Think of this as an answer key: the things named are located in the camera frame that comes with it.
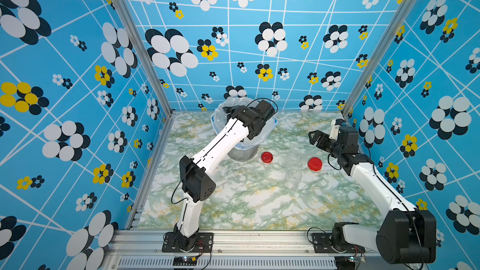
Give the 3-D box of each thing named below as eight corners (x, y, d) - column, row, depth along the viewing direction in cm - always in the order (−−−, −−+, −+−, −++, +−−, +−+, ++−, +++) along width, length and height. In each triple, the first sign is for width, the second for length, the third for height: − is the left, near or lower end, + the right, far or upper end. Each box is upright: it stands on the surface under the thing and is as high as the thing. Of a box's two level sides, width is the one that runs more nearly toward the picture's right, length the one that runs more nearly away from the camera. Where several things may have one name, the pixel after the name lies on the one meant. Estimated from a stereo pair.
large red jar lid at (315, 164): (309, 171, 96) (310, 169, 94) (306, 159, 100) (307, 157, 98) (322, 171, 96) (324, 169, 94) (319, 159, 100) (320, 157, 98)
